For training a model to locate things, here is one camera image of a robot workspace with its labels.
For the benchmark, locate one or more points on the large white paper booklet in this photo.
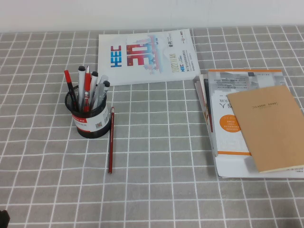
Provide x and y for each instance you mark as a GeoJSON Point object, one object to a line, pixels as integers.
{"type": "Point", "coordinates": [232, 166]}

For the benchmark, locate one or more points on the thin colourful booklet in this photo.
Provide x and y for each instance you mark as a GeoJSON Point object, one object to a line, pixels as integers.
{"type": "Point", "coordinates": [199, 86]}
{"type": "Point", "coordinates": [202, 79]}

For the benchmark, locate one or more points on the red capped black pen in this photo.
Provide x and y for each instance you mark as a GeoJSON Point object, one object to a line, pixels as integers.
{"type": "Point", "coordinates": [67, 77]}

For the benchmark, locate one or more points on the orange white book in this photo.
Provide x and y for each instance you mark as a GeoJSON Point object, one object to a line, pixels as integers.
{"type": "Point", "coordinates": [225, 78]}

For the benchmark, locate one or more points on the black mesh pen holder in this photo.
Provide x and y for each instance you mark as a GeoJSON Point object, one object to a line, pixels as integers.
{"type": "Point", "coordinates": [88, 129]}

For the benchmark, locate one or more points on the red wooden pencil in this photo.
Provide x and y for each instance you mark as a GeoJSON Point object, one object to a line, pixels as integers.
{"type": "Point", "coordinates": [111, 142]}

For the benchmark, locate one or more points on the white HEEC book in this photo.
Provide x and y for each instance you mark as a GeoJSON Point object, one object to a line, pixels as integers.
{"type": "Point", "coordinates": [107, 47]}

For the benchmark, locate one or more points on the brown kraft notebook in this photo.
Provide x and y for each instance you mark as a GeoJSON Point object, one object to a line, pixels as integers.
{"type": "Point", "coordinates": [268, 128]}

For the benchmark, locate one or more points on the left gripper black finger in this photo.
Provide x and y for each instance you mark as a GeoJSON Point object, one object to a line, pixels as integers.
{"type": "Point", "coordinates": [3, 221]}

